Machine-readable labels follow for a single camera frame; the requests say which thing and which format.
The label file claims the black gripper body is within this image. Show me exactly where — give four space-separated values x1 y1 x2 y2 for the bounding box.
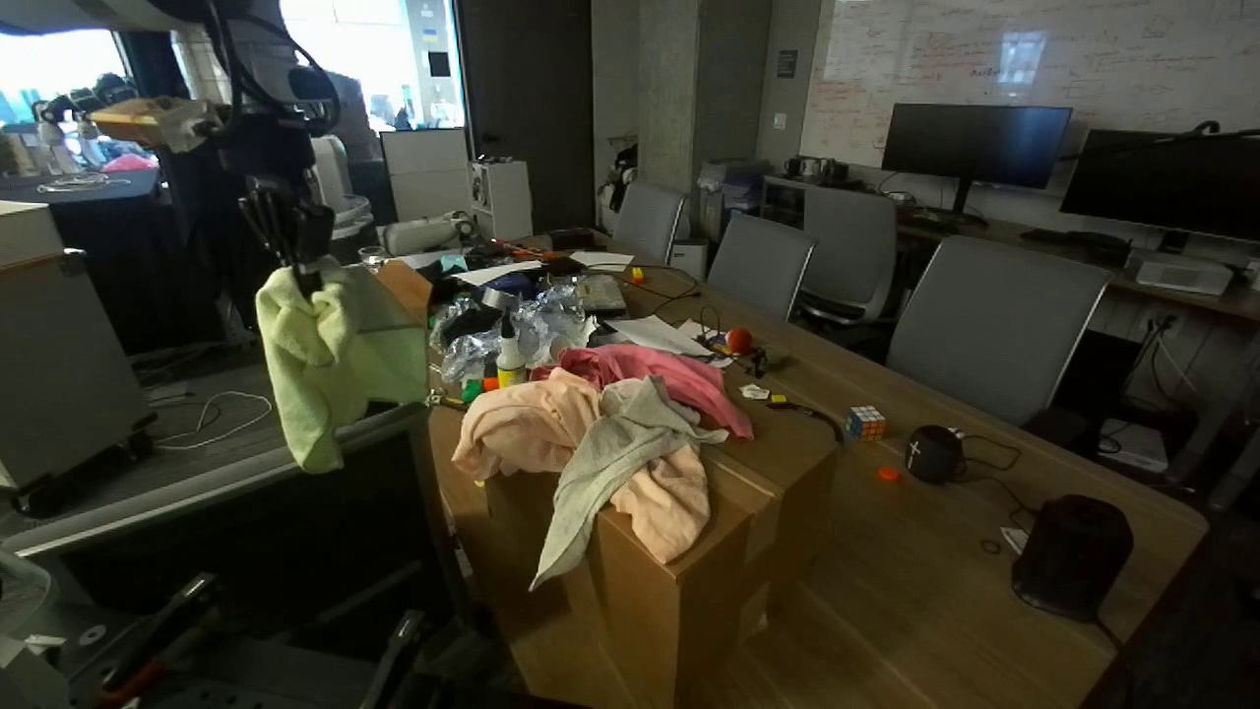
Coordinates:
219 118 330 202

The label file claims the light green towel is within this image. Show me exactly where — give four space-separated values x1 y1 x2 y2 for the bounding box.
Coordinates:
253 261 433 475

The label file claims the peach shirt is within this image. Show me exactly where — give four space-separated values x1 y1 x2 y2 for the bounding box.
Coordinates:
447 366 716 572

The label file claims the off-white towel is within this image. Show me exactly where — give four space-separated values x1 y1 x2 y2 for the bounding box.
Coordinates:
523 373 733 595

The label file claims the white floor appliance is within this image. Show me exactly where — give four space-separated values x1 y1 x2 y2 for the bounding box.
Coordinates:
305 131 379 261

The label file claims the black curtain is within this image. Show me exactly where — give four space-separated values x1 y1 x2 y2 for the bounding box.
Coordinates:
108 24 337 356

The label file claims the white square panel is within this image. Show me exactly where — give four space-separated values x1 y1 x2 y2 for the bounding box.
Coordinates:
379 127 476 223

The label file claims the clear plastic bag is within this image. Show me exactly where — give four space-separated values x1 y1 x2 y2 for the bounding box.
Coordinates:
504 270 591 373
427 290 506 391

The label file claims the white spray bottle yellow label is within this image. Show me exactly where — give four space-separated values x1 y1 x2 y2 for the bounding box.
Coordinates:
490 331 532 395

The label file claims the white cabinet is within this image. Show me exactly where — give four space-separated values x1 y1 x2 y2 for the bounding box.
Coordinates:
0 202 153 498

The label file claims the white paper stack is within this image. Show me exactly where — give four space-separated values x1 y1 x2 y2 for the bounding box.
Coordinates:
597 312 725 362

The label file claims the pink cloth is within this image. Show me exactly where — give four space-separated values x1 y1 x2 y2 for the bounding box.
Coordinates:
556 343 758 444

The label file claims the black bar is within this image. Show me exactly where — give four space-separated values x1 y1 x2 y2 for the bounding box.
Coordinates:
85 568 225 700

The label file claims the brown cardboard box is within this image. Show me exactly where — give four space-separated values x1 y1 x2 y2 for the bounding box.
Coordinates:
426 391 851 709

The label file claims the black computer monitor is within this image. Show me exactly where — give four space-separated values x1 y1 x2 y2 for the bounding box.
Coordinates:
879 97 1076 221
1057 118 1260 243

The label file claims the black cylindrical speaker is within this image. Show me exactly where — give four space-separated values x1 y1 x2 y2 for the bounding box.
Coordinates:
1010 492 1137 624

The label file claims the white box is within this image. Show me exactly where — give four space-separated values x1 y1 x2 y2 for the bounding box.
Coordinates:
1098 412 1173 475

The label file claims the white keyboard device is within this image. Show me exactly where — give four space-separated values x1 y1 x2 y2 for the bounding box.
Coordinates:
1131 247 1240 299

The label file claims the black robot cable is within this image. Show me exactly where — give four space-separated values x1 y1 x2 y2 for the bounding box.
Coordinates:
203 0 347 138

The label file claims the thin loose cable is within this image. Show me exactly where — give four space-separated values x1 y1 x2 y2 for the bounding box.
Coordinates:
145 383 278 461

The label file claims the red handled tool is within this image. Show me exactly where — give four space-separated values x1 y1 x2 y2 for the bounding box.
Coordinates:
98 658 177 709

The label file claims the wooden wall desk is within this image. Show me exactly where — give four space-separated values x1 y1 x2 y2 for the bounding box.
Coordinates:
899 202 1260 331

